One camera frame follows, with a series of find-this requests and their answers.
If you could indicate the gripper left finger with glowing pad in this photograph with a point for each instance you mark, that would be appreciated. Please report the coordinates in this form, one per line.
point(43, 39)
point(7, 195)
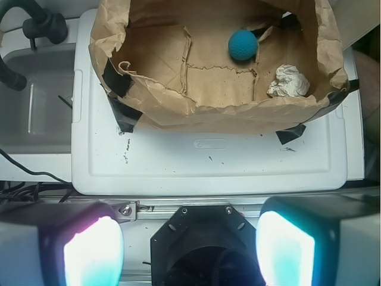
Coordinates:
point(60, 244)

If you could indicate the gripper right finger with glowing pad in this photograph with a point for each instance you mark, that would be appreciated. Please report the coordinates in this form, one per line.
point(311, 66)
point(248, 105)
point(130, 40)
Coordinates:
point(329, 239)

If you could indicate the white paper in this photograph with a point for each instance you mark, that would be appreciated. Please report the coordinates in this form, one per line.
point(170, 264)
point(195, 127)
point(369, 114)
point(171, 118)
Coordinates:
point(289, 82)

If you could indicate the white plastic bin lid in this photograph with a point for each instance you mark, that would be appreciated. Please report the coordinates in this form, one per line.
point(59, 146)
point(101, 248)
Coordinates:
point(146, 162)

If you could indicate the clear plastic tub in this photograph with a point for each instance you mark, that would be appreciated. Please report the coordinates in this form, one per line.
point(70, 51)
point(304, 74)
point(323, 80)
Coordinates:
point(37, 120)

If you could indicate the brown paper bag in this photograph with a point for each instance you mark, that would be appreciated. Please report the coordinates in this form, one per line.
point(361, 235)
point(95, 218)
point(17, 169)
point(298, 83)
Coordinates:
point(169, 61)

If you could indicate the blue golf ball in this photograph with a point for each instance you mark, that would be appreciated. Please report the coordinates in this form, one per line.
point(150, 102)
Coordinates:
point(242, 45)

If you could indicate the aluminium extrusion rail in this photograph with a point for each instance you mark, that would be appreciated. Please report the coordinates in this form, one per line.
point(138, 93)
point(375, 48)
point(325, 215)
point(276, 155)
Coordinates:
point(129, 209)

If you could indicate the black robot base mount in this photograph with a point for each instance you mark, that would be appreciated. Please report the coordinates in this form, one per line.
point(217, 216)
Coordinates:
point(205, 247)

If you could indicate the black clamp with hose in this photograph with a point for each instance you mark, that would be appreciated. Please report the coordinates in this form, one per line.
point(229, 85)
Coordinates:
point(42, 23)

